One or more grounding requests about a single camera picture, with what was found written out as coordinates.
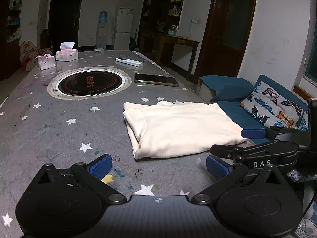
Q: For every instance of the round black induction cooktop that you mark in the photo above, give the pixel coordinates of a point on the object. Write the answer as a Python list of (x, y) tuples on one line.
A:
[(88, 83)]

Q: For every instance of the small green dish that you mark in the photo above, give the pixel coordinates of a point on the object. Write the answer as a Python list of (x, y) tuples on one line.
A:
[(99, 50)]

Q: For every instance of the butterfly print pillow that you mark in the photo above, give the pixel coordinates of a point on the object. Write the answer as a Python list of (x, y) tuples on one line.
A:
[(269, 108)]

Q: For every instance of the white refrigerator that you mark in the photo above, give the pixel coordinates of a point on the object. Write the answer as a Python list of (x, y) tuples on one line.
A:
[(123, 28)]

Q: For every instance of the dark wooden side table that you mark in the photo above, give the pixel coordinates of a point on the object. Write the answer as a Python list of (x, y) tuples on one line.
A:
[(168, 53)]

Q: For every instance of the grey star pattern tablecloth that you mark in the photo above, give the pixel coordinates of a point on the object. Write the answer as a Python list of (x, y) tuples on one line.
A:
[(37, 128)]

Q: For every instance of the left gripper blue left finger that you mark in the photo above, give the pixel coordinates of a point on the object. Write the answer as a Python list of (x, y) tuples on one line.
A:
[(90, 176)]

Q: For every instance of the small white pink tissue box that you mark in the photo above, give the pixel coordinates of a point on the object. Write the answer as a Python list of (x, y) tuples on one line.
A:
[(46, 61)]

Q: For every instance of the polka dot kids sofa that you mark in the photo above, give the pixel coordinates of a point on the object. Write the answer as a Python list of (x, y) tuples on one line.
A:
[(28, 54)]

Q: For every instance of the cream garment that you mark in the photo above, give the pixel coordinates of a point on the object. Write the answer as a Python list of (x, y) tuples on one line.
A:
[(167, 130)]

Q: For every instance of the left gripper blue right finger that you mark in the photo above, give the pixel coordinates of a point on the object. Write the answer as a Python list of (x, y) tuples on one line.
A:
[(226, 176)]

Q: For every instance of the black smartphone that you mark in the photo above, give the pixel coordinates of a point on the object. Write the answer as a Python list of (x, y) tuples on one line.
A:
[(155, 79)]

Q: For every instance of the blue sofa cushion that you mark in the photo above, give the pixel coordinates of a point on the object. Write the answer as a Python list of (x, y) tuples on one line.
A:
[(228, 92)]

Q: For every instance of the white remote control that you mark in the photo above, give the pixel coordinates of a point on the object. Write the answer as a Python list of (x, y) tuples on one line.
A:
[(129, 62)]

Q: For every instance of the water dispenser with blue bottle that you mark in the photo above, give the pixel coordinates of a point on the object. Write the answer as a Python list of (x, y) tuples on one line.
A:
[(102, 30)]

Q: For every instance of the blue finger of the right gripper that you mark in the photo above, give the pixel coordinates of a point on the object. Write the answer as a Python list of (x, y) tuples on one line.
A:
[(253, 133)]

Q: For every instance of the white tissue box with tissue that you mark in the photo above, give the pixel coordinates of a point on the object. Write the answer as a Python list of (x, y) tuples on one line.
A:
[(67, 52)]

